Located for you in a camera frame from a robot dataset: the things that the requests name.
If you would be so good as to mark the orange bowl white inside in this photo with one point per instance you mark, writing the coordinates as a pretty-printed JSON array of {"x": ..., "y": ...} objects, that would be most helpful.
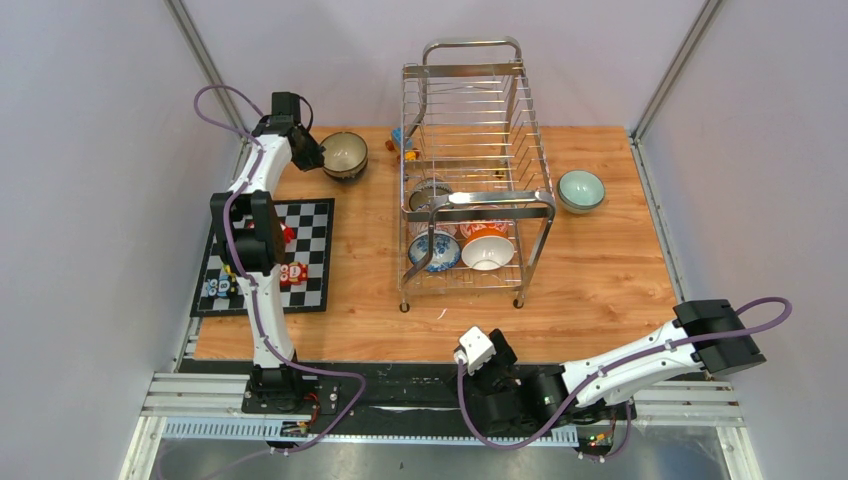
[{"x": 487, "y": 253}]

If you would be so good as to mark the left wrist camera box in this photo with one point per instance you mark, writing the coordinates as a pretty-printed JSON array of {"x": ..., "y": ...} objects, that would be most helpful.
[{"x": 286, "y": 105}]

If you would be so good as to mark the blue floral bowl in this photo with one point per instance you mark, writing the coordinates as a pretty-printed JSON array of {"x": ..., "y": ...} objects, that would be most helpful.
[{"x": 446, "y": 252}]

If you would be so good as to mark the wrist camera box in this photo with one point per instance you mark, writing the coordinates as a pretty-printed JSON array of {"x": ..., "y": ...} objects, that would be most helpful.
[
  {"x": 286, "y": 105},
  {"x": 474, "y": 349}
]

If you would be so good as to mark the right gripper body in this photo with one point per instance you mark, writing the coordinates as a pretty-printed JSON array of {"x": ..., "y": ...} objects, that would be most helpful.
[{"x": 495, "y": 375}]

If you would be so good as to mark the red toy brick block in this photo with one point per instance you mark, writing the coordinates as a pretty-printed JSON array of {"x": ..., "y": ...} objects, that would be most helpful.
[{"x": 286, "y": 233}]

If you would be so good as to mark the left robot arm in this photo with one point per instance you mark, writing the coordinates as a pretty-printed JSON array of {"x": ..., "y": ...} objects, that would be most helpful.
[{"x": 252, "y": 242}]

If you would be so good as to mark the black white chessboard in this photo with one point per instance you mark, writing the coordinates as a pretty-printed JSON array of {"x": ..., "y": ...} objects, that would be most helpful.
[{"x": 312, "y": 222}]

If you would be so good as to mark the toy brick car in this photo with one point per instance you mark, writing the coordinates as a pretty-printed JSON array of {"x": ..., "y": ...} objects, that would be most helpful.
[{"x": 404, "y": 147}]

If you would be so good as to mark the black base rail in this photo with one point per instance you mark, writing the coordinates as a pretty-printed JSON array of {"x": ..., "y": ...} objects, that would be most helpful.
[{"x": 389, "y": 399}]

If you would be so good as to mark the orange floral white bowl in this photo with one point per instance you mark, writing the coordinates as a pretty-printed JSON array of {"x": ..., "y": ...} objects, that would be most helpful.
[{"x": 476, "y": 229}]

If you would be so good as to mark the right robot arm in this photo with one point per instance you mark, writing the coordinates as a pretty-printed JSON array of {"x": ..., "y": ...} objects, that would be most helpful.
[{"x": 704, "y": 335}]

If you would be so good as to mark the dark patterned bowl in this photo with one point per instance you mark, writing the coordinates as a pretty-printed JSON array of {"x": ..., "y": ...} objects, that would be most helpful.
[{"x": 424, "y": 191}]

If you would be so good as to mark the orange geometric pattern bowl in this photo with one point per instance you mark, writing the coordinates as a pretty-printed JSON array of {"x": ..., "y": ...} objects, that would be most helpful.
[{"x": 416, "y": 229}]

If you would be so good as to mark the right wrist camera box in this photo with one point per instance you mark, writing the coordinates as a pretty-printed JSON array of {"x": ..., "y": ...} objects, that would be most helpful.
[{"x": 474, "y": 349}]

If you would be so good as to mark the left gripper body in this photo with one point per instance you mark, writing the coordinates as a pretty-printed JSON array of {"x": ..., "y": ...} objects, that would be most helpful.
[{"x": 310, "y": 153}]

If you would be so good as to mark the red robot toy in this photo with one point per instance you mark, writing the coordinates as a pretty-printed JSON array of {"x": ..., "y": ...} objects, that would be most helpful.
[{"x": 294, "y": 273}]

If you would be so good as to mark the teal glazed bowl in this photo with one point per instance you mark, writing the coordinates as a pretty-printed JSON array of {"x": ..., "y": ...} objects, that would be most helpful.
[{"x": 346, "y": 177}]

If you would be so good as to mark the brown speckled bowl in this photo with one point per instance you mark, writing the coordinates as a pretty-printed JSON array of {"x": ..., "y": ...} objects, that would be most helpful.
[{"x": 344, "y": 151}]

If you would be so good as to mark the blue owl toy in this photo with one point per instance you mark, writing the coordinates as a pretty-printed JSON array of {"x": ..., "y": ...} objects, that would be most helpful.
[{"x": 222, "y": 287}]

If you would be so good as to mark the steel two-tier dish rack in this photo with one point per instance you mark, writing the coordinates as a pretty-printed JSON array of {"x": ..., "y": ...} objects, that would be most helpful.
[{"x": 468, "y": 107}]

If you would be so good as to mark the large ribbed celadon bowl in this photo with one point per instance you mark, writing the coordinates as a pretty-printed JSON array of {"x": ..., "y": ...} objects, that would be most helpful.
[{"x": 581, "y": 186}]

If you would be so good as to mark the small celadon green bowl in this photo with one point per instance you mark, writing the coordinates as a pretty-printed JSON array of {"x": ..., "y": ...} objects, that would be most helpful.
[{"x": 579, "y": 209}]

